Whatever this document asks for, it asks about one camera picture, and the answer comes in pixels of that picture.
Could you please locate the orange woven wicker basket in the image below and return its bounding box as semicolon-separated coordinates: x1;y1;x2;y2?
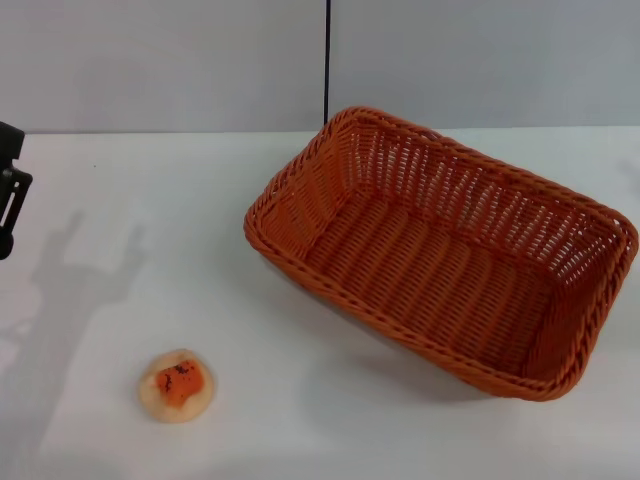
243;105;640;403

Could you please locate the round bun with orange topping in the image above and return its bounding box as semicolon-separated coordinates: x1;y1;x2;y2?
137;348;219;425

